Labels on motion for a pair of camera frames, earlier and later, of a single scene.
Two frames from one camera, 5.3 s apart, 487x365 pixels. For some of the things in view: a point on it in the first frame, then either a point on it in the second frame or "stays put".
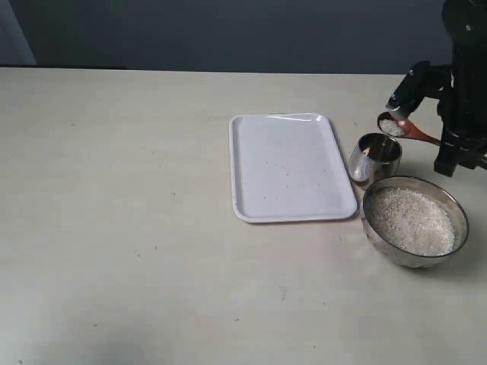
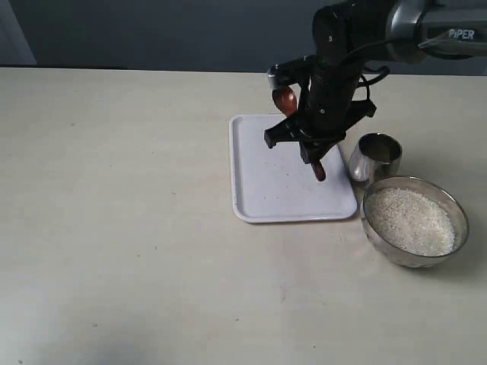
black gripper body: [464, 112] → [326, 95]
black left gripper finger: [447, 157] → [285, 131]
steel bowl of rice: [413, 222] stays put
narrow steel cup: [374, 157] stays put
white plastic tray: [288, 167] stays put
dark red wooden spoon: [404, 128] → [286, 100]
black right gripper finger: [472, 158] → [358, 111]
